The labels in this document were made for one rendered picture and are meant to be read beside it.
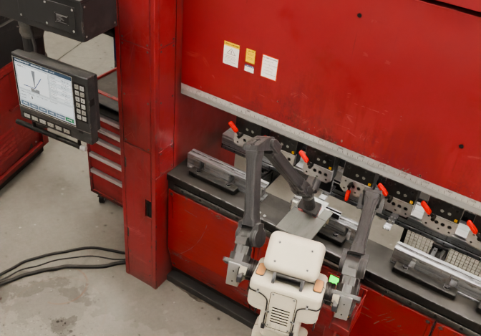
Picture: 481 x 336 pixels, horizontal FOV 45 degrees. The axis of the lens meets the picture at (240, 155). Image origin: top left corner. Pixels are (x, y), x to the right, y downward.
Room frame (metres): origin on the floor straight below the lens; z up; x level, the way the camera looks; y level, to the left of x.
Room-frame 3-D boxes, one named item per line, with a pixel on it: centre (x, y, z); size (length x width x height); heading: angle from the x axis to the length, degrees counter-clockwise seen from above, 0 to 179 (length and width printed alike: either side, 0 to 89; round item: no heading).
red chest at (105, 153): (3.30, 0.73, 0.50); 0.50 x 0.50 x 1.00; 61
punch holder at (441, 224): (1.99, -0.92, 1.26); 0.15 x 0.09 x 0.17; 61
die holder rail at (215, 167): (2.54, 0.06, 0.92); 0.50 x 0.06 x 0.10; 61
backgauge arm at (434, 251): (2.31, -1.13, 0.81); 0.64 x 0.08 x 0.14; 151
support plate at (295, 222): (2.14, -0.34, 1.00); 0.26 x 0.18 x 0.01; 151
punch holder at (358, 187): (2.18, -0.57, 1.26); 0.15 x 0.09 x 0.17; 61
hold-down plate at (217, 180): (2.51, 0.14, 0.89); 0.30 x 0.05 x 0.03; 61
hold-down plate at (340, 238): (2.20, -0.42, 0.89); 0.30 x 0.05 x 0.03; 61
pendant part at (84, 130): (2.38, 0.89, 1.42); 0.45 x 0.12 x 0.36; 66
